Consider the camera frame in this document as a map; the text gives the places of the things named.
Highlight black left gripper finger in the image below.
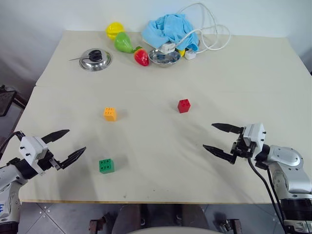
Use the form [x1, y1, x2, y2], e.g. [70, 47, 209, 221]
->
[40, 129, 70, 144]
[58, 146, 87, 170]

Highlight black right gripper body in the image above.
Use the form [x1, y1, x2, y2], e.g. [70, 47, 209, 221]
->
[230, 133, 256, 164]

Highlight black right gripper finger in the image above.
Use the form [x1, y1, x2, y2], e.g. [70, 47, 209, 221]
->
[202, 144, 235, 164]
[211, 123, 244, 134]

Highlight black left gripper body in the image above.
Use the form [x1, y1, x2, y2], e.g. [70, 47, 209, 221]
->
[37, 151, 62, 171]

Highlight green toy brick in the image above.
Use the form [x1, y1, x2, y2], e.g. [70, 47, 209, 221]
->
[98, 158, 115, 174]

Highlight red toy brick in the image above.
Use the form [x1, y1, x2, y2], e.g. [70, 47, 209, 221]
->
[177, 98, 191, 114]

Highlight orange toy brick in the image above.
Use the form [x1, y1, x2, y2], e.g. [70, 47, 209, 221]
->
[103, 107, 117, 122]

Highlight black side stand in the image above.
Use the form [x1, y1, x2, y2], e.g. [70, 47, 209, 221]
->
[0, 84, 27, 117]

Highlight steel pot lid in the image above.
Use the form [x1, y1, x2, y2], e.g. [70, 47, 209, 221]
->
[79, 48, 114, 72]

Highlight steel bowl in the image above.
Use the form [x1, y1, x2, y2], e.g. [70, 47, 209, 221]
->
[148, 48, 182, 67]

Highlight white power adapter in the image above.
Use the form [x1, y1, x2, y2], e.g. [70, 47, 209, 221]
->
[159, 41, 176, 54]

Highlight red toy strawberry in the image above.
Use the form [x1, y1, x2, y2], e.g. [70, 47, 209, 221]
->
[133, 48, 150, 67]

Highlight light blue towel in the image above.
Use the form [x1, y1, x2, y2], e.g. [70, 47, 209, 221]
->
[141, 13, 200, 52]

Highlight green toy pear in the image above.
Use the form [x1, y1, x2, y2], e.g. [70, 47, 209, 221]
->
[114, 32, 142, 54]

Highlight yellow toy pepper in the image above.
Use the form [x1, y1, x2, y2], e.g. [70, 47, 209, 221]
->
[105, 22, 126, 40]

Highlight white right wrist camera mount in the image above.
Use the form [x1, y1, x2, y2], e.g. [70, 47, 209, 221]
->
[243, 123, 267, 155]

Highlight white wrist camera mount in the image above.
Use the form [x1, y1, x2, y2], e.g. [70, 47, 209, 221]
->
[243, 123, 267, 155]
[19, 136, 49, 175]

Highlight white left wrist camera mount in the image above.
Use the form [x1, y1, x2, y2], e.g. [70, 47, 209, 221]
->
[19, 136, 49, 175]

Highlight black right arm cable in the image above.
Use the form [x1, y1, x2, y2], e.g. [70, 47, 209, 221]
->
[247, 156, 286, 234]

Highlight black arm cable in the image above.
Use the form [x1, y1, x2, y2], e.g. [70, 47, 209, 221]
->
[0, 131, 25, 153]
[247, 156, 286, 234]

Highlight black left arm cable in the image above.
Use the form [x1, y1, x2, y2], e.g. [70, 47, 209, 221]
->
[0, 131, 25, 153]

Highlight black handled scissors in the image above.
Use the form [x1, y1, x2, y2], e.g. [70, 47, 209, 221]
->
[69, 50, 102, 62]

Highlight white power cable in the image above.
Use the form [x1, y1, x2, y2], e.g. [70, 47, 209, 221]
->
[175, 2, 231, 52]

